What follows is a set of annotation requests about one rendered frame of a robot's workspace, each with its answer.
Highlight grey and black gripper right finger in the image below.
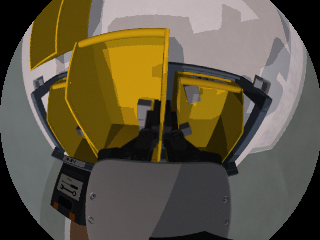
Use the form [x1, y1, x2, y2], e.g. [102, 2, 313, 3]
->
[162, 100, 222, 165]

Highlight dark grey metal shelf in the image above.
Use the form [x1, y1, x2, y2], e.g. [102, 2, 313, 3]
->
[30, 62, 272, 177]

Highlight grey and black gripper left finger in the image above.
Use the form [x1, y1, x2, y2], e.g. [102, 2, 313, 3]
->
[97, 99, 161, 162]

